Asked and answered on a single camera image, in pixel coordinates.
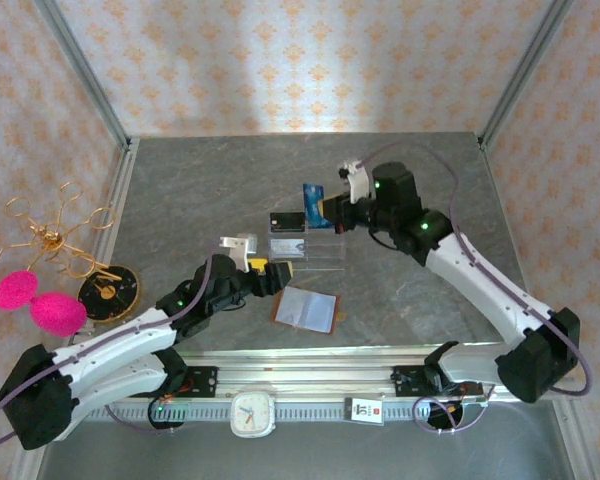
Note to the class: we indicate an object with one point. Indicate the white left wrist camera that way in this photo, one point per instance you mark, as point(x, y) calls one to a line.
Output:
point(240, 250)

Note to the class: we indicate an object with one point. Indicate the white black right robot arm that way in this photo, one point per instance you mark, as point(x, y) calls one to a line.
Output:
point(485, 285)

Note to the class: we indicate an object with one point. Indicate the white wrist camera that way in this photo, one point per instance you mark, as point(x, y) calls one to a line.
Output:
point(356, 177)
point(240, 250)

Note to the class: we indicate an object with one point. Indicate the aluminium side rail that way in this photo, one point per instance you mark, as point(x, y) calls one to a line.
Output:
point(116, 210)

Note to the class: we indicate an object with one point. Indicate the white square analog clock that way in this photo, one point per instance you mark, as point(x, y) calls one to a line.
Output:
point(252, 414)

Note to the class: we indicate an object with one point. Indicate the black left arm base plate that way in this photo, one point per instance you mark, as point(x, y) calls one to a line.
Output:
point(205, 382)

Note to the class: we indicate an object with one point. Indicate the clear acrylic card stand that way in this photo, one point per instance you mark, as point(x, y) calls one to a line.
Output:
point(325, 252)

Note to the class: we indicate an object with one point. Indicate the white credit card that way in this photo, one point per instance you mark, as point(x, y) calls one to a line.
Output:
point(287, 248)

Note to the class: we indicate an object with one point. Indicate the aluminium frame corner post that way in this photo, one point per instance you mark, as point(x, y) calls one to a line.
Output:
point(525, 70)
point(80, 70)

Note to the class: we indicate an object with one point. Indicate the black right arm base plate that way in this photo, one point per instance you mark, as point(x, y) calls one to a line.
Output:
point(405, 382)

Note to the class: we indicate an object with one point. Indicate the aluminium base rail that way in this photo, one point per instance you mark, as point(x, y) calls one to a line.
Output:
point(305, 372)

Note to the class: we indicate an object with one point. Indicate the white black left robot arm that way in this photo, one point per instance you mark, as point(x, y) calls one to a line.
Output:
point(115, 345)

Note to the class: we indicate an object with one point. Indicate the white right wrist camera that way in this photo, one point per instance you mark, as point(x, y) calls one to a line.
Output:
point(356, 177)

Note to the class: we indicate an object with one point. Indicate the black white number tag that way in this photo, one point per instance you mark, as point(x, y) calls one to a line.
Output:
point(364, 411)

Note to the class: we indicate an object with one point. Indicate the blue credit card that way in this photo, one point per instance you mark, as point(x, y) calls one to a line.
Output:
point(312, 205)

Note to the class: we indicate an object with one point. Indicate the brown card holder wallet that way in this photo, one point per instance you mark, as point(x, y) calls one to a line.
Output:
point(305, 310)

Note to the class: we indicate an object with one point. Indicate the pink fluffy ball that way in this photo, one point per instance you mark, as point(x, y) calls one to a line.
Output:
point(59, 314)
point(16, 291)

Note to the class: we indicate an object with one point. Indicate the black credit card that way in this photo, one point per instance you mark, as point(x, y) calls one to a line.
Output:
point(287, 222)

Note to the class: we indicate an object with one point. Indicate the round black gold clock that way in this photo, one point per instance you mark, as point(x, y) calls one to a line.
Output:
point(115, 295)

